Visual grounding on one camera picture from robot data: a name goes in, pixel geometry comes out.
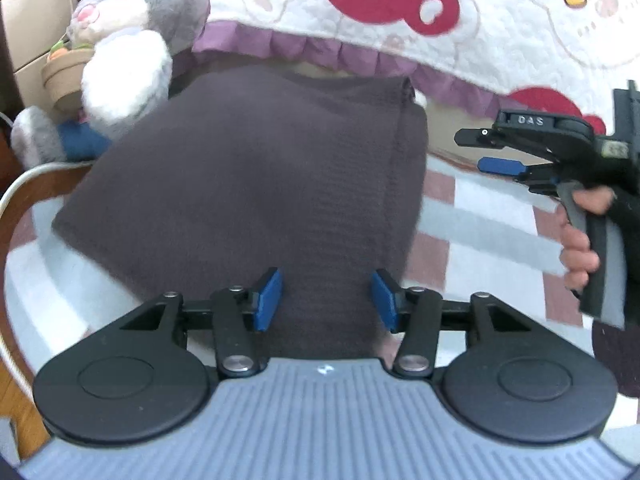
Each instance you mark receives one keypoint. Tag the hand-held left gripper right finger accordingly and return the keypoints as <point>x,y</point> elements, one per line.
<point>386,300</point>

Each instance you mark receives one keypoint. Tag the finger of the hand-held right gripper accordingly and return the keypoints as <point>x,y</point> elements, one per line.
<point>500,165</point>
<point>475,136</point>

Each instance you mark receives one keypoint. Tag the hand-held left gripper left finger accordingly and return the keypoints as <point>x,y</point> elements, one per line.
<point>266,300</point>

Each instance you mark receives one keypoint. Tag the dark brown knit sweater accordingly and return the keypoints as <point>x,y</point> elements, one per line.
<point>240,185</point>

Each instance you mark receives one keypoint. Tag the person's right hand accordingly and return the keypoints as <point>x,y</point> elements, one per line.
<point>577,255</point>

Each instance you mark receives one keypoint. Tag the checked pink grey bed mat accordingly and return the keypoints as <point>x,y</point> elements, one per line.
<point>480,220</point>

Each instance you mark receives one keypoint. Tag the cartoon printed quilt purple frill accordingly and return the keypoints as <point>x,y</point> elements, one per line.
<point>450,15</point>

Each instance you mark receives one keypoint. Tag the grey plush rabbit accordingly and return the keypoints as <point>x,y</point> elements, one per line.
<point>125,45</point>

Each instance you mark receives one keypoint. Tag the beige drawer cabinet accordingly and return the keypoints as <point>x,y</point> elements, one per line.
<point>35,35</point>

